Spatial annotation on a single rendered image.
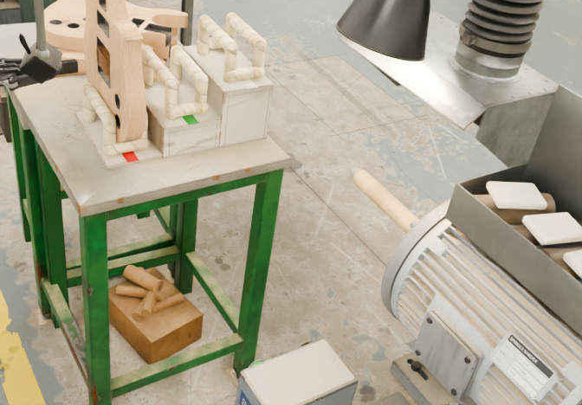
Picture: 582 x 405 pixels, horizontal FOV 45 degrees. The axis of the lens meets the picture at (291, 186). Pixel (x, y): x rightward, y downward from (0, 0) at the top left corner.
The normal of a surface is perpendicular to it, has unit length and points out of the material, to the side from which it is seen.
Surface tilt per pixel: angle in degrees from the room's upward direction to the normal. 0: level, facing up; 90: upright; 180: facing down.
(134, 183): 0
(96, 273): 90
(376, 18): 63
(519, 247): 90
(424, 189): 0
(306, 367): 0
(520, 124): 90
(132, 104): 80
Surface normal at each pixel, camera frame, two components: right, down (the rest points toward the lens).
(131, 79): 0.50, 0.15
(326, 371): 0.13, -0.80
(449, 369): -0.84, 0.22
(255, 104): 0.50, 0.56
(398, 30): 0.17, 0.25
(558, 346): -0.39, -0.51
